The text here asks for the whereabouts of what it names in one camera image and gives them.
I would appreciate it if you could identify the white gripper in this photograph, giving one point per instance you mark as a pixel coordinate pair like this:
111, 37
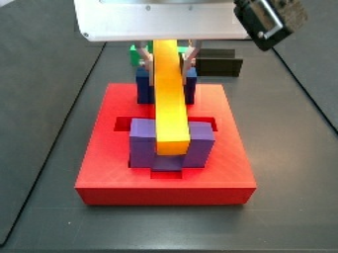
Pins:
146, 20

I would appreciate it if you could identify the yellow rectangular block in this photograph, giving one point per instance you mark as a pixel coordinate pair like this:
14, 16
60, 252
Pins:
173, 135

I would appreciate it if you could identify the red base board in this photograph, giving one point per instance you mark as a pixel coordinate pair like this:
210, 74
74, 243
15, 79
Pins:
109, 182

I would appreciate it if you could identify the green arch block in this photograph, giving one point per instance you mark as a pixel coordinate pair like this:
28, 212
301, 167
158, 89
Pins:
134, 55

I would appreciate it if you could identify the dark blue U block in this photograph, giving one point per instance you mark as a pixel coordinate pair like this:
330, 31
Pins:
146, 91

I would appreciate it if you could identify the purple U block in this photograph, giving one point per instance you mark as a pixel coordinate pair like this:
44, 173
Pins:
143, 156

